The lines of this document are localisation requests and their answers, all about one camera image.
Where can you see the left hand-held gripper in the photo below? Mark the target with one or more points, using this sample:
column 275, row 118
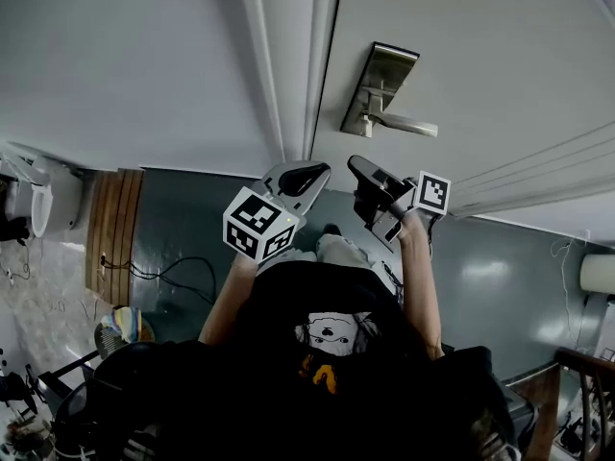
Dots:
column 252, row 219

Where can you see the white door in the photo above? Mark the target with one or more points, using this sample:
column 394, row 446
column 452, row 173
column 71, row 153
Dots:
column 504, row 75

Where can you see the light grey trousers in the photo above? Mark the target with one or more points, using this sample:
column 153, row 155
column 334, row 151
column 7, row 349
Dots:
column 341, row 252

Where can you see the iridescent round disc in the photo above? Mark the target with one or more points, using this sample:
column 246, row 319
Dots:
column 125, row 329

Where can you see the dark wooden chair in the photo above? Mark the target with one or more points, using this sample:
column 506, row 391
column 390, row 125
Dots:
column 586, row 392

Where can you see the white rounded machine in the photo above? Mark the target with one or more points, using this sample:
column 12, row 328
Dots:
column 48, row 195

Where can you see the person's left forearm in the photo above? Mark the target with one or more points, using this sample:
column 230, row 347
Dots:
column 226, row 305

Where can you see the person's right forearm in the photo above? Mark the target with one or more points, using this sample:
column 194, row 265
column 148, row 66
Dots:
column 423, row 286

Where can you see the white door frame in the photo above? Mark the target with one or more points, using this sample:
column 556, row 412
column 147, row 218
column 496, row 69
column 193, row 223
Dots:
column 288, row 65

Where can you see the cream cylindrical object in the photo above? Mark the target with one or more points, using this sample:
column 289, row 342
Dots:
column 598, row 273

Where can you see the black printed t-shirt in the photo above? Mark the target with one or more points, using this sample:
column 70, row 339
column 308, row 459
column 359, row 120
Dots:
column 288, row 401

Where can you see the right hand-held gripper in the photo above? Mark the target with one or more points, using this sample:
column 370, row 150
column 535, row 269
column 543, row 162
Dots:
column 432, row 192

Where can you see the black shoe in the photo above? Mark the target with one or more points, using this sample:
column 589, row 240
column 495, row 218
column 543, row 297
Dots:
column 331, row 230

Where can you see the wooden slatted board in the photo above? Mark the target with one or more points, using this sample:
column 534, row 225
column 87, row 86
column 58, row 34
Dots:
column 115, row 233

